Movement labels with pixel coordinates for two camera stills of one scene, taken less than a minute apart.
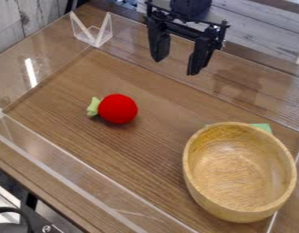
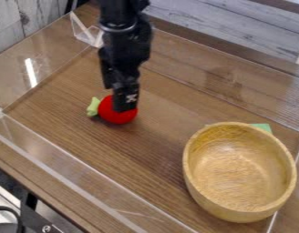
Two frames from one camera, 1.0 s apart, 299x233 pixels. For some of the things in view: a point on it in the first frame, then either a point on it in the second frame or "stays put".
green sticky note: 263,126 stays put
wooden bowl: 239,171 stays put
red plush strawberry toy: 114,108 stays put
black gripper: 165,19 → 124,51
